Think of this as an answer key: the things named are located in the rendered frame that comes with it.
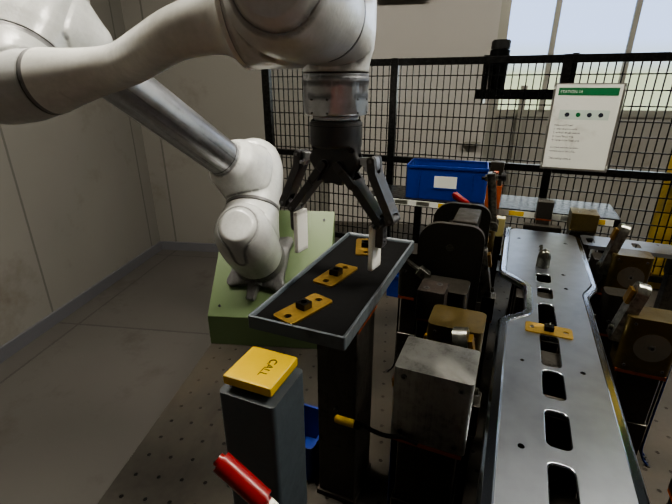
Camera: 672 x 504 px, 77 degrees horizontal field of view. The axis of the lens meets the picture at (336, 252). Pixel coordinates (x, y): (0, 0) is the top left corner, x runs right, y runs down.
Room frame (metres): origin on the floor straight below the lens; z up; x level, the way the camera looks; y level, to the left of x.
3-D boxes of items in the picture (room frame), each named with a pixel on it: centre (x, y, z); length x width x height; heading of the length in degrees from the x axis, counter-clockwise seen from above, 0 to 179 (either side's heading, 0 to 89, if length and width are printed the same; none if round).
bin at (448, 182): (1.67, -0.44, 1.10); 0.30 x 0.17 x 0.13; 72
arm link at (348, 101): (0.62, 0.00, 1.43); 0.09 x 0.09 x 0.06
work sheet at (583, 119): (1.61, -0.90, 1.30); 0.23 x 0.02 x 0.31; 67
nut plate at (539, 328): (0.70, -0.42, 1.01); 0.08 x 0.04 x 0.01; 67
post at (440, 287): (0.70, -0.18, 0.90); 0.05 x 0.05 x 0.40; 67
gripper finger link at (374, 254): (0.58, -0.06, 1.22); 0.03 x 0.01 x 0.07; 148
